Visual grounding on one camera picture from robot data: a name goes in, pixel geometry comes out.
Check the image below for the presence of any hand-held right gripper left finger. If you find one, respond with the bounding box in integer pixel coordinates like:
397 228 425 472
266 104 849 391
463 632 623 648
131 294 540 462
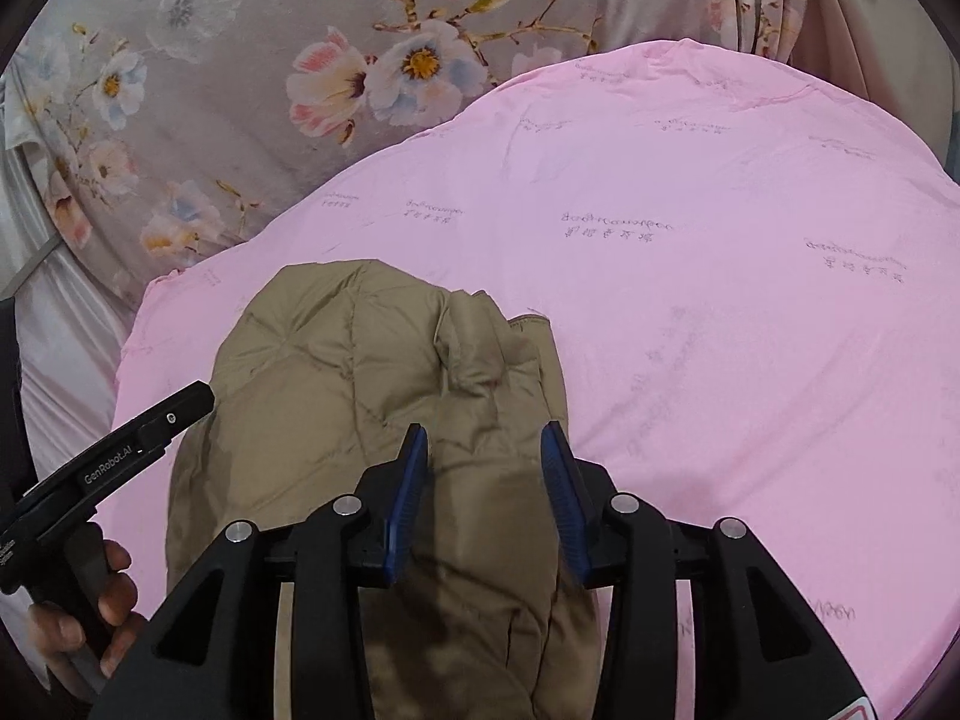
90 424 430 720

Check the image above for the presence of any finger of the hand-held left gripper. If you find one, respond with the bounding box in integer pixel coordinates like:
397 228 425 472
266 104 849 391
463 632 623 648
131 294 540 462
133 380 216 460

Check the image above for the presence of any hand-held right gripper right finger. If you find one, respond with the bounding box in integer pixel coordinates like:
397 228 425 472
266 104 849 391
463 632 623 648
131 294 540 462
540 420 880 720

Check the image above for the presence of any khaki quilted jacket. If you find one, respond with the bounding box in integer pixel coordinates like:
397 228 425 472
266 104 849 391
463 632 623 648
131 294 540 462
165 259 601 720

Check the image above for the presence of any person's left hand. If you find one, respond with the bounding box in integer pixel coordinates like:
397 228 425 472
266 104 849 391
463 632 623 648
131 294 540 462
26 538 152 691

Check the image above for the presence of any pink blanket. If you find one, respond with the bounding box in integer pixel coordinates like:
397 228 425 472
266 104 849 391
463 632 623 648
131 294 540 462
94 39 960 720

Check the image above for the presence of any grey floral bed sheet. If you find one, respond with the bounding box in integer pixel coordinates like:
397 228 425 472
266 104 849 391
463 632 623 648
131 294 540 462
0 0 815 308

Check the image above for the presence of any beige curtain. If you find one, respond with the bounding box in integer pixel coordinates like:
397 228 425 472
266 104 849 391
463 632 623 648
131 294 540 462
787 0 914 95

